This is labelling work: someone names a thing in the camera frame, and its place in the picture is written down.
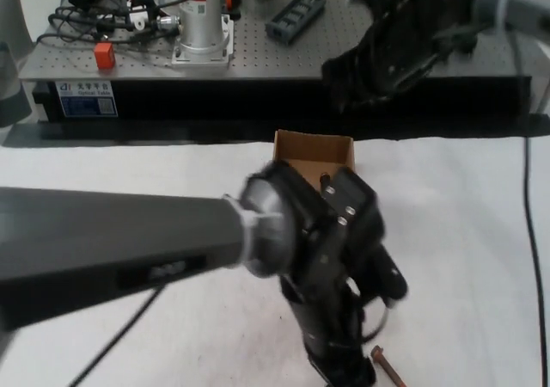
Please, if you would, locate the open cardboard box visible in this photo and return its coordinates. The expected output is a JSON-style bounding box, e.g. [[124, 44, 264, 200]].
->
[[272, 129, 358, 195]]

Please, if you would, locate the small orange box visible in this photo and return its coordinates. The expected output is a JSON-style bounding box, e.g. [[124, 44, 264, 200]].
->
[[94, 41, 117, 71]]

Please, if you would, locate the rusty brown bolt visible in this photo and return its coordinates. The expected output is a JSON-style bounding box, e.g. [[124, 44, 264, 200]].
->
[[370, 345, 395, 387]]

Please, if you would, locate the dark grey bit case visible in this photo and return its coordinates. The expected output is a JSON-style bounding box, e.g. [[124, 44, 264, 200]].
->
[[264, 0, 328, 44]]

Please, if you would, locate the metal bench with holes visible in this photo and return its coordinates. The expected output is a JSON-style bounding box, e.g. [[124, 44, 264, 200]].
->
[[18, 0, 534, 124]]

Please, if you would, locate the silver-white machine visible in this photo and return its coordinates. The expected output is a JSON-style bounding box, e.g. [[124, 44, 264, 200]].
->
[[171, 0, 235, 66]]

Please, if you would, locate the blue and white label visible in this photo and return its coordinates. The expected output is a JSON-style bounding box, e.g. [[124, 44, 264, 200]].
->
[[57, 80, 119, 119]]

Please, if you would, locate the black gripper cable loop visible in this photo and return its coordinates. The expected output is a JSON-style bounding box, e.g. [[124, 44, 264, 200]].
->
[[359, 296, 393, 343]]

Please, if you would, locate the long black cable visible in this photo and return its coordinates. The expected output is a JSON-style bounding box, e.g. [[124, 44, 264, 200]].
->
[[520, 133, 550, 322]]

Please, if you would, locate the black cable under left arm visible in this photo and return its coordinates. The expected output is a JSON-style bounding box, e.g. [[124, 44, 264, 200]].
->
[[64, 284, 169, 387]]

